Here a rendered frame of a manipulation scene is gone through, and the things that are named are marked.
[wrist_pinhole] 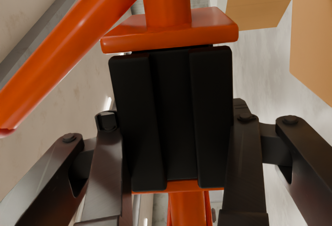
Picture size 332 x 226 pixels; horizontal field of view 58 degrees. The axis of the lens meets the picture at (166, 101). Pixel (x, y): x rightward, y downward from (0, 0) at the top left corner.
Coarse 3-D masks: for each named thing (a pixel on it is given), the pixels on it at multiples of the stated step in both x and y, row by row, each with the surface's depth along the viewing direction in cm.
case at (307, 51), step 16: (304, 0) 30; (320, 0) 27; (304, 16) 31; (320, 16) 27; (304, 32) 31; (320, 32) 27; (304, 48) 31; (320, 48) 27; (304, 64) 32; (320, 64) 28; (304, 80) 32; (320, 80) 28; (320, 96) 28
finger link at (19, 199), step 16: (64, 144) 13; (80, 144) 14; (48, 160) 12; (64, 160) 12; (32, 176) 11; (48, 176) 11; (64, 176) 12; (16, 192) 10; (32, 192) 10; (48, 192) 11; (64, 192) 12; (80, 192) 13; (0, 208) 10; (16, 208) 10; (32, 208) 10; (48, 208) 11; (64, 208) 12; (0, 224) 9; (16, 224) 9; (32, 224) 10; (48, 224) 11; (64, 224) 12
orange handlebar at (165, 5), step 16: (144, 0) 14; (160, 0) 13; (176, 0) 13; (160, 16) 13; (176, 16) 13; (176, 192) 17; (192, 192) 17; (208, 192) 22; (176, 208) 17; (192, 208) 17; (208, 208) 20; (176, 224) 18; (192, 224) 18; (208, 224) 19
